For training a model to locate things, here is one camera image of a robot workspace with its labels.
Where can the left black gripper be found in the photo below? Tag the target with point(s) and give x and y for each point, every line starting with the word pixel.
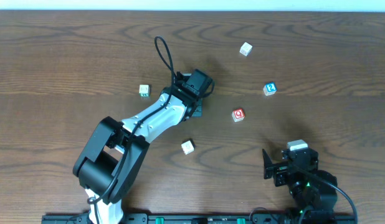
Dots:
pixel 196 111

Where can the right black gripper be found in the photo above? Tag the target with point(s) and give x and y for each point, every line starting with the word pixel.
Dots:
pixel 278 168

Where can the blue number 2 block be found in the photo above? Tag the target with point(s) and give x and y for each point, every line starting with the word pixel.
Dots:
pixel 270 89

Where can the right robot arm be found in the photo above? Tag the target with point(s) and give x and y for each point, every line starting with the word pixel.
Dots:
pixel 307 184

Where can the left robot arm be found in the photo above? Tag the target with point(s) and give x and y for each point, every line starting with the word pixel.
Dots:
pixel 111 159

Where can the plain white tilted block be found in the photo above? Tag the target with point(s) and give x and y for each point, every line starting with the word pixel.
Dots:
pixel 187 147

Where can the red letter Q block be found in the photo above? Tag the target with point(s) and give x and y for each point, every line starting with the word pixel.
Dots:
pixel 238 115

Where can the white block green side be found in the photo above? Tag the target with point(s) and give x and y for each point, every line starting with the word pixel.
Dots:
pixel 144 90

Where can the white block top right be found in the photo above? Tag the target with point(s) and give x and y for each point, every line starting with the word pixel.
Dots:
pixel 245 49

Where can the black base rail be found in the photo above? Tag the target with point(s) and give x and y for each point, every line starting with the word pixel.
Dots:
pixel 142 218

